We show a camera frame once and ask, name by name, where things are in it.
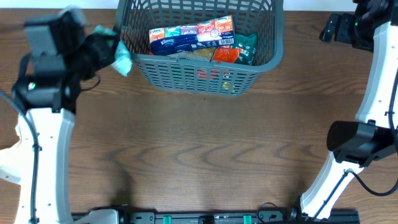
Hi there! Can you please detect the beige paper pouch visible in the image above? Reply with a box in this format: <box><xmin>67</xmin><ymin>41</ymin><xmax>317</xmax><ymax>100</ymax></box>
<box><xmin>1</xmin><ymin>125</ymin><xmax>23</xmax><ymax>185</ymax></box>

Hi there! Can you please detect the grey plastic basket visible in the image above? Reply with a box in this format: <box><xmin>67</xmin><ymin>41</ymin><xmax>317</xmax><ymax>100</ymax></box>
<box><xmin>114</xmin><ymin>0</ymin><xmax>284</xmax><ymax>96</ymax></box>

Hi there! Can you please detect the teal wet wipes pack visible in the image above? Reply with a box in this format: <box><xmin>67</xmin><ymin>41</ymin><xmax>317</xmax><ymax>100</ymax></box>
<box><xmin>93</xmin><ymin>25</ymin><xmax>133</xmax><ymax>77</ymax></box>

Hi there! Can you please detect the green Nescafe coffee bag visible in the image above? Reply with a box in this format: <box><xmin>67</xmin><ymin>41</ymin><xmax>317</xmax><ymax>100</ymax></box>
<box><xmin>231</xmin><ymin>34</ymin><xmax>257</xmax><ymax>65</ymax></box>

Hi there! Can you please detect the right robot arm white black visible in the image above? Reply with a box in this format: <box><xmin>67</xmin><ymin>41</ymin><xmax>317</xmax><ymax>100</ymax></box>
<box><xmin>290</xmin><ymin>0</ymin><xmax>397</xmax><ymax>223</ymax></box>

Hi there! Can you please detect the red tan pasta packet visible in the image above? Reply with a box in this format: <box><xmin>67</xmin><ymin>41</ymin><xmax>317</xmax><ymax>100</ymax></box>
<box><xmin>169</xmin><ymin>45</ymin><xmax>239</xmax><ymax>63</ymax></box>

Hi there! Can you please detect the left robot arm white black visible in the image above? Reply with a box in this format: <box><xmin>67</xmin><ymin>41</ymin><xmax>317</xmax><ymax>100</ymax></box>
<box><xmin>12</xmin><ymin>32</ymin><xmax>119</xmax><ymax>223</ymax></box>

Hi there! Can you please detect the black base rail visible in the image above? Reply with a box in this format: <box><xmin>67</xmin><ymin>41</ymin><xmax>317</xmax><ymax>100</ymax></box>
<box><xmin>72</xmin><ymin>204</ymin><xmax>361</xmax><ymax>224</ymax></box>

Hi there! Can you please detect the Kleenex tissue multipack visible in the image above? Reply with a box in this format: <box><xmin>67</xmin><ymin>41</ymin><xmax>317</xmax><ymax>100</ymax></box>
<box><xmin>149</xmin><ymin>16</ymin><xmax>235</xmax><ymax>55</ymax></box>

